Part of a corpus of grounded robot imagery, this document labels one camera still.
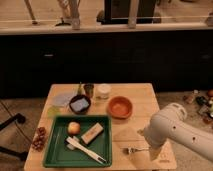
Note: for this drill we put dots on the silver metal fork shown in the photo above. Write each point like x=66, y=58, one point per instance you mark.
x=131, y=150

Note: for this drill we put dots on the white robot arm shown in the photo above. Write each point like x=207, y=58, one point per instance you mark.
x=168, y=123

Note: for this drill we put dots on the red bowl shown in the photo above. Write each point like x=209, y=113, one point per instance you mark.
x=120, y=107

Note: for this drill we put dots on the dark bowl with sponge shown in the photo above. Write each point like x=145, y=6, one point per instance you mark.
x=80, y=104

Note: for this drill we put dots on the white cup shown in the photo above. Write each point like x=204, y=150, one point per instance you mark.
x=103, y=91

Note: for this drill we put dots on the dark metal cup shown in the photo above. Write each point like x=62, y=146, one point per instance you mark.
x=89, y=89

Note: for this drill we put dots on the small green bottle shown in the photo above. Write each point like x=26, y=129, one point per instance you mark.
x=79, y=90

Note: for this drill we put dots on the wooden block brush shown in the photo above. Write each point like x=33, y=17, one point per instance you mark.
x=91, y=133

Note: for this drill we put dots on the yellow apple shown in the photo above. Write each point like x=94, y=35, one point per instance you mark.
x=73, y=128

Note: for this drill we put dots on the green plastic tray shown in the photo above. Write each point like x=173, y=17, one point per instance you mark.
x=60, y=155

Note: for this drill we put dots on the bunch of red grapes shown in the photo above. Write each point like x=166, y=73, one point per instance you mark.
x=39, y=141

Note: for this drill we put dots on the black chair base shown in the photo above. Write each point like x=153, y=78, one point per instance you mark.
x=9, y=137

